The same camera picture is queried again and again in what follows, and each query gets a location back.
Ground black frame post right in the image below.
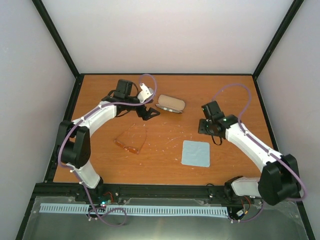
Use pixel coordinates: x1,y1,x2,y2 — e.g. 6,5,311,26
252,0,304,81

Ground light blue cleaning cloth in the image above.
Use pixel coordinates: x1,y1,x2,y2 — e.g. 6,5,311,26
181,140,211,168

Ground plaid glasses case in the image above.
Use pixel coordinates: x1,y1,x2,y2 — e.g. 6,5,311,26
155,94,186,114

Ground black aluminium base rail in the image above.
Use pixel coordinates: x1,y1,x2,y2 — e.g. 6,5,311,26
32,182,254,206

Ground light blue slotted cable duct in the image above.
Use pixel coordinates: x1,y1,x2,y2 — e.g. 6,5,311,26
39,203,228,218

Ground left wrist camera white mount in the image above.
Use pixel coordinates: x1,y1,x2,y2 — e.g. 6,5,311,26
137,83,155,104

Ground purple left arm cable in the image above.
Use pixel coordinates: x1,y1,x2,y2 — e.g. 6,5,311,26
57,73,158,226

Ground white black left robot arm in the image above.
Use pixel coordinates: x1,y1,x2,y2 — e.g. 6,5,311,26
54,96,160,202

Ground black frame post left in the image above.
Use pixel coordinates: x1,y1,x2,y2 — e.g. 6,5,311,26
32,0,80,79

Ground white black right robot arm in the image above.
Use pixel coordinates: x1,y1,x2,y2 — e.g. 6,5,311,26
198,101,303,206

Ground black frame post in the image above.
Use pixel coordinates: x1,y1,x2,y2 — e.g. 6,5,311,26
252,0,304,81
32,0,80,79

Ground orange sunglasses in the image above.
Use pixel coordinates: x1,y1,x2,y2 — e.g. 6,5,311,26
113,123,147,155

